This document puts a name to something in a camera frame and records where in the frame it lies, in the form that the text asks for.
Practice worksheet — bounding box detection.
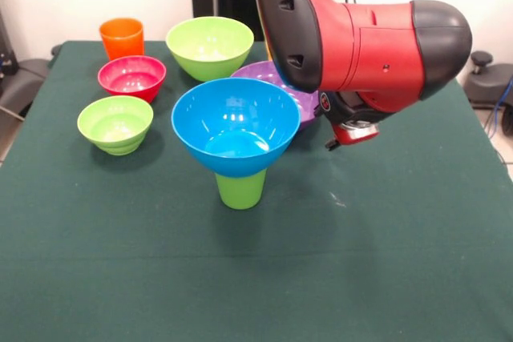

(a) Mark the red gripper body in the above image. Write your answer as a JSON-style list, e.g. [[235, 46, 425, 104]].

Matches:
[[331, 122, 381, 147]]

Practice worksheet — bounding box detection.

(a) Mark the purple bowl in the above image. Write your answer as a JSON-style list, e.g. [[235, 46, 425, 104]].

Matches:
[[230, 60, 322, 131]]

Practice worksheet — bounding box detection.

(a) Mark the blue bowl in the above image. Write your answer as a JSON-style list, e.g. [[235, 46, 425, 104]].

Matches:
[[171, 77, 302, 179]]

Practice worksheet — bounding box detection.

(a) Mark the green cup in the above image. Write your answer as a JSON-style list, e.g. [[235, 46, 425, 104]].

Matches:
[[215, 168, 268, 211]]

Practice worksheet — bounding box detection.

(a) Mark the dark green table cloth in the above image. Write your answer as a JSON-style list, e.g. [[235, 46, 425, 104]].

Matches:
[[0, 40, 513, 342]]

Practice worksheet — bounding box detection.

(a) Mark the black caster base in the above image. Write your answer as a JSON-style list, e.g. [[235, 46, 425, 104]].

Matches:
[[463, 50, 513, 110]]

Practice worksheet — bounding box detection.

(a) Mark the large green bowl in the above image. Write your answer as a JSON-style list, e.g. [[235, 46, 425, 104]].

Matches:
[[165, 16, 255, 82]]

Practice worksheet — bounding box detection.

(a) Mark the pink bowl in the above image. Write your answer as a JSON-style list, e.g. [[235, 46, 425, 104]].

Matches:
[[97, 55, 168, 103]]

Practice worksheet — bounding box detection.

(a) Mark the small green bowl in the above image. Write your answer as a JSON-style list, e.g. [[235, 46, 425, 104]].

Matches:
[[76, 95, 155, 156]]

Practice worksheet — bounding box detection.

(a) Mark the red-orange cup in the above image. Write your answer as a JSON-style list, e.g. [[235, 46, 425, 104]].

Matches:
[[99, 17, 145, 62]]

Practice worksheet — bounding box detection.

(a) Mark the grey caster base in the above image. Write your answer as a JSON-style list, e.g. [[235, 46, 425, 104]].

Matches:
[[0, 58, 52, 119]]

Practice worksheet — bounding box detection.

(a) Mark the blue cable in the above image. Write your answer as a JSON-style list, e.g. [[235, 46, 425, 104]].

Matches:
[[485, 77, 513, 139]]

